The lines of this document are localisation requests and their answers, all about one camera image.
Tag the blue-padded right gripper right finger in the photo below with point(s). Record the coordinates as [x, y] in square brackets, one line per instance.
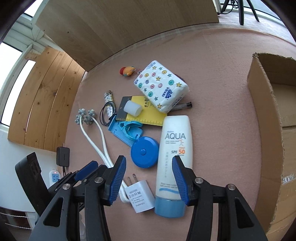
[184, 179]

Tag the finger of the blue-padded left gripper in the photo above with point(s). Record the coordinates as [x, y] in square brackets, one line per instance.
[86, 170]

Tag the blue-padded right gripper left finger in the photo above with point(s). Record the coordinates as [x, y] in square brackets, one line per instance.
[113, 182]

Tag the white USB wall charger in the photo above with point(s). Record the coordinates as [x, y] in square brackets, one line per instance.
[140, 195]

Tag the blue round tape measure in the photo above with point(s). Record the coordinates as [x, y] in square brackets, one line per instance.
[144, 152]

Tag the white blue sunscreen tube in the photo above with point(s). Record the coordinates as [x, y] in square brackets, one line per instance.
[176, 140]

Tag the light blue plastic holder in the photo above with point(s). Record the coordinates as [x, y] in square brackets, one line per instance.
[127, 131]

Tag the white grey roller massager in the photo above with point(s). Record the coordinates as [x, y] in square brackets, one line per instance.
[93, 132]

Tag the white cylindrical cap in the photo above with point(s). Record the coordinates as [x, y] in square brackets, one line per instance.
[132, 108]

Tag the yellow black ruler card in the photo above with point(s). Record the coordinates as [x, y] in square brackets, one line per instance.
[149, 115]

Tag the dark pen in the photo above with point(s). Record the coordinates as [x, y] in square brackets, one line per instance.
[182, 106]

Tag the patterned lighter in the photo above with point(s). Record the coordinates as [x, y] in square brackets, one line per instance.
[109, 100]

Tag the patterned tissue pack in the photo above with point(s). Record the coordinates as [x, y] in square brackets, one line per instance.
[162, 87]

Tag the orange red toy keychain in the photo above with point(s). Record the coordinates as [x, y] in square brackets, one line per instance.
[129, 71]

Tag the white power strip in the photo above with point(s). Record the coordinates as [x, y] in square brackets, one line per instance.
[54, 176]

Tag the black power adapter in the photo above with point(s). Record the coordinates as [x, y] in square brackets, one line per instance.
[63, 156]

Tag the knotty pine wood panel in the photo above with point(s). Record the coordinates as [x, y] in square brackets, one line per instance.
[42, 111]

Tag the cardboard box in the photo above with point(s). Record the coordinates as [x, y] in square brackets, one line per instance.
[271, 81]

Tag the light wooden headboard panel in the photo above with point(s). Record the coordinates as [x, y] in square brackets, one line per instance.
[92, 31]

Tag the black tripod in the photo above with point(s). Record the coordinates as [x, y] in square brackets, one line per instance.
[239, 5]

